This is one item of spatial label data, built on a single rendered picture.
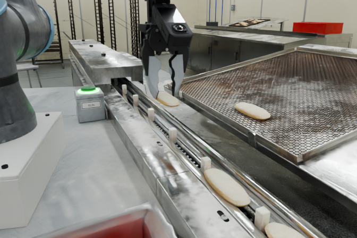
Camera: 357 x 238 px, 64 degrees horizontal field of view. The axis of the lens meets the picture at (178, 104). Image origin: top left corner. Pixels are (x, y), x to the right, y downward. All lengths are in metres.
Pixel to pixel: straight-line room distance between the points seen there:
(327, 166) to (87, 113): 0.57
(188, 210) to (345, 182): 0.20
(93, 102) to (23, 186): 0.39
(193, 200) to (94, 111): 0.47
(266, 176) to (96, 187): 0.29
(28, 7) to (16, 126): 0.24
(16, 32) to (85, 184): 0.28
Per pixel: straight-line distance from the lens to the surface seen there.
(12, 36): 0.56
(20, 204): 0.45
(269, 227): 0.38
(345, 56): 0.99
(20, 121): 0.54
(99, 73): 1.02
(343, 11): 4.91
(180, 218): 0.37
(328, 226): 0.47
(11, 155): 0.48
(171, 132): 0.58
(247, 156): 0.60
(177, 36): 0.49
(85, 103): 0.78
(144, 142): 0.55
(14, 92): 0.55
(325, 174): 0.44
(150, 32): 0.56
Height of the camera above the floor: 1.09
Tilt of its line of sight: 17 degrees down
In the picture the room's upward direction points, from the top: straight up
